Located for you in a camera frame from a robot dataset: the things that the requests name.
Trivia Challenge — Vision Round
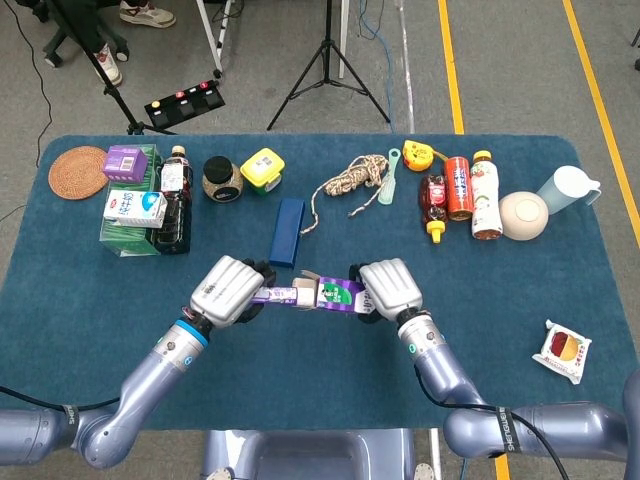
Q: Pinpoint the white stand leg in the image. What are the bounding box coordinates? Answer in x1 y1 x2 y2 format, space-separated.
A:
338 0 351 80
194 0 236 80

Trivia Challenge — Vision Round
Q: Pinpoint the yellow tape measure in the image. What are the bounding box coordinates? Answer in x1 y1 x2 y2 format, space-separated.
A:
402 139 447 173

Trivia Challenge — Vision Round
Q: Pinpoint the green mesh basket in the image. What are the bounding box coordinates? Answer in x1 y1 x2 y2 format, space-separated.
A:
98 143 164 258

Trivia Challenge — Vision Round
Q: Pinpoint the blue table cloth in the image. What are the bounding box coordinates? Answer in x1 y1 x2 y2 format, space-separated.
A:
0 132 640 432

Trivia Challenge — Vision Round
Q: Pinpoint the beige braided rope bundle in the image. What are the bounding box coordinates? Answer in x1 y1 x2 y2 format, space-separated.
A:
298 154 390 236

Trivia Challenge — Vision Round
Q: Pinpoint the mint green spoon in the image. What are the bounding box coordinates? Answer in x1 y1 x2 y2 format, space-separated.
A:
377 147 403 206

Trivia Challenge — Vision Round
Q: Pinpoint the black office chair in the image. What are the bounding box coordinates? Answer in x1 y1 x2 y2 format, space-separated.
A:
27 0 131 69

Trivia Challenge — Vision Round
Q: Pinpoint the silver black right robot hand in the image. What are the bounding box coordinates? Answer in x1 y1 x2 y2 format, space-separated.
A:
348 257 425 325

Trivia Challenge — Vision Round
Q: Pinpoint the black floor cable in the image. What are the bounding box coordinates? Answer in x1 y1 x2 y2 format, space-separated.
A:
0 0 54 169

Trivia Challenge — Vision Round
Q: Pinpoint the white snack packet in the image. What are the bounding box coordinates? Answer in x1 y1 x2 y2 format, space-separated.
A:
531 319 593 385

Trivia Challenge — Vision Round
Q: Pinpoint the green container yellow lid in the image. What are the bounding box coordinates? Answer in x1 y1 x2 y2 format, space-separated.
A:
239 147 287 196

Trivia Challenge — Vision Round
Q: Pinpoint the white blue milk carton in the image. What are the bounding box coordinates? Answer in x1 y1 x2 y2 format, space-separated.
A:
102 189 168 229

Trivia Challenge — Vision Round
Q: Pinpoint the white drink bottle yellow cap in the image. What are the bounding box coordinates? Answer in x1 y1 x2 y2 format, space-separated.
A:
470 150 504 241

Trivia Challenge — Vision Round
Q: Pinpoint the round woven coaster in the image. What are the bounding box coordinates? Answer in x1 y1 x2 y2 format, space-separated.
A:
48 145 110 201

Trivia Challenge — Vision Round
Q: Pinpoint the purple white toothpaste tube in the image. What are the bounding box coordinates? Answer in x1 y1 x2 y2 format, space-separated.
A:
251 284 301 306

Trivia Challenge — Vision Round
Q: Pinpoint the beige bowl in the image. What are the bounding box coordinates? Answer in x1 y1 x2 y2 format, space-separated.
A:
498 191 550 242

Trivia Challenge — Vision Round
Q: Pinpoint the orange drink can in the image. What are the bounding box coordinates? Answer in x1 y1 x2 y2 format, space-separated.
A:
443 156 475 222

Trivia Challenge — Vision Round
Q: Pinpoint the black slanted light stand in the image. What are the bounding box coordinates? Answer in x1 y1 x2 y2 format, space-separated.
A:
44 0 177 137

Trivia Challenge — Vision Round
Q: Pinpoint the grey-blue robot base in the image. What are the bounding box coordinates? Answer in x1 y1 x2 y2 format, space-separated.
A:
199 428 444 480

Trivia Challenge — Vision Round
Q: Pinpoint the dark soy sauce bottle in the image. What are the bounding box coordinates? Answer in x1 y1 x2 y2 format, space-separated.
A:
155 145 195 255

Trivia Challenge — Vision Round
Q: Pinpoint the dark blue rectangular box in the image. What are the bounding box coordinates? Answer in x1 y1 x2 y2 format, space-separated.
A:
268 197 307 270

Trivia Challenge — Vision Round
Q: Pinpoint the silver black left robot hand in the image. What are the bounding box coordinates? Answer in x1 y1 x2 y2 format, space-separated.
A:
188 254 278 329

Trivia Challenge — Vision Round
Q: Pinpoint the small purple box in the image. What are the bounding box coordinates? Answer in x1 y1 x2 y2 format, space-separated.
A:
102 144 150 182

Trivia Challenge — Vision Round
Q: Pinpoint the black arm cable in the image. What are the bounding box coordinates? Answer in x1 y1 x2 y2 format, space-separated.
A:
413 363 571 480
0 385 122 414

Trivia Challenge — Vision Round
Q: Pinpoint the red squeeze bottle yellow cap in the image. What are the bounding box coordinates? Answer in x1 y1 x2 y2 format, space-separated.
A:
419 173 449 245

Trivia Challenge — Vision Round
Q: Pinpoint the purple cardboard box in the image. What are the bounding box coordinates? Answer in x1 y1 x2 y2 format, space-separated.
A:
291 269 374 316

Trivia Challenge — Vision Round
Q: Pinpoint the blue floor cable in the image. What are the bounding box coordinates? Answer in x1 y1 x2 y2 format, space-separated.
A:
357 0 396 132

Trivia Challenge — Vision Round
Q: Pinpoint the black camera tripod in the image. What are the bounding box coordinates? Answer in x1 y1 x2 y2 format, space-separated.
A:
266 0 392 132

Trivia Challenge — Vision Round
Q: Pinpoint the black foot pedal board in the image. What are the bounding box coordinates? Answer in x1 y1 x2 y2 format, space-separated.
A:
143 79 227 128

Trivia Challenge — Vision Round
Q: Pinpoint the seated person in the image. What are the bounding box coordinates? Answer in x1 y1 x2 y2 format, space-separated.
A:
64 0 177 87

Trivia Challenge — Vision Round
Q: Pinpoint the glass jar black lid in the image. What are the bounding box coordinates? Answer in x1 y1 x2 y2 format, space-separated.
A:
201 155 245 204

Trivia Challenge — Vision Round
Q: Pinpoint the light blue pitcher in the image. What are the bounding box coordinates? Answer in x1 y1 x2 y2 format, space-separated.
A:
536 165 603 216

